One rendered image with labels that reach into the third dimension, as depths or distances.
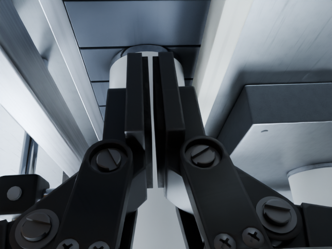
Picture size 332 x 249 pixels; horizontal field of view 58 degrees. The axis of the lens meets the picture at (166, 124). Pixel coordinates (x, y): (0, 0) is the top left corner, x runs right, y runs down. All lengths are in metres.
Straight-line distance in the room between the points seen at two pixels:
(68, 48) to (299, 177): 0.42
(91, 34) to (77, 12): 0.02
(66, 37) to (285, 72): 0.23
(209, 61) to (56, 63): 0.18
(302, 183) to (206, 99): 0.36
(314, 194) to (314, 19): 0.30
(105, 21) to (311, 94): 0.26
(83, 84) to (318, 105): 0.25
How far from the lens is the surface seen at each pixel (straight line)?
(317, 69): 0.36
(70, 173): 0.16
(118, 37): 0.19
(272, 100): 0.35
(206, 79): 0.17
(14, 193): 0.24
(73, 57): 0.21
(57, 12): 0.18
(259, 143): 0.39
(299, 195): 0.53
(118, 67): 0.19
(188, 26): 0.19
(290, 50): 0.32
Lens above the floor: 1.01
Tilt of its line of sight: 25 degrees down
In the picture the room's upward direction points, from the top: 176 degrees clockwise
